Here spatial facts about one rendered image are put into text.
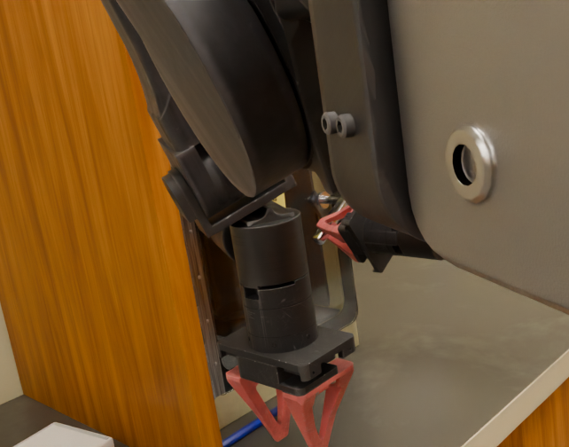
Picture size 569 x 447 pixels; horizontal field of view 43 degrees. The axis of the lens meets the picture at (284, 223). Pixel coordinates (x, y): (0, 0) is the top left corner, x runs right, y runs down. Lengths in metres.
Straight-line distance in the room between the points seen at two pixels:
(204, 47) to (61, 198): 0.79
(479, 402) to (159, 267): 0.46
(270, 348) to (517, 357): 0.61
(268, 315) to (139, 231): 0.30
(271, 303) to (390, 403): 0.49
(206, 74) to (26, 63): 0.79
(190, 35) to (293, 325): 0.41
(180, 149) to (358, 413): 0.58
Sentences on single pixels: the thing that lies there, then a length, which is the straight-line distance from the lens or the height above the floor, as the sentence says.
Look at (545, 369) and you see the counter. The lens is 1.09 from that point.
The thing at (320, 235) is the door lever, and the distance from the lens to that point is 1.00.
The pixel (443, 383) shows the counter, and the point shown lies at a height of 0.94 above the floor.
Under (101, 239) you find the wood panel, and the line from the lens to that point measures 0.90.
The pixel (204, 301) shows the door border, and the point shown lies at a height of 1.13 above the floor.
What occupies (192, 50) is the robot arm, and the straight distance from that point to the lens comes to 0.18.
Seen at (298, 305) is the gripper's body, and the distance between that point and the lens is 0.56.
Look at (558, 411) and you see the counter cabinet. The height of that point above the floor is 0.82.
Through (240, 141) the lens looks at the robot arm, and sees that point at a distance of 0.18.
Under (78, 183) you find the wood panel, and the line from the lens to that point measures 0.91.
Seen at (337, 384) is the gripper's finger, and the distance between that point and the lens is 0.59.
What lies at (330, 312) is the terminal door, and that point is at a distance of 1.11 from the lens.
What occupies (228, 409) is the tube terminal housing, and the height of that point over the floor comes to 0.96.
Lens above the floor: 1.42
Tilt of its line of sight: 13 degrees down
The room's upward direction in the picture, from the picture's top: 9 degrees counter-clockwise
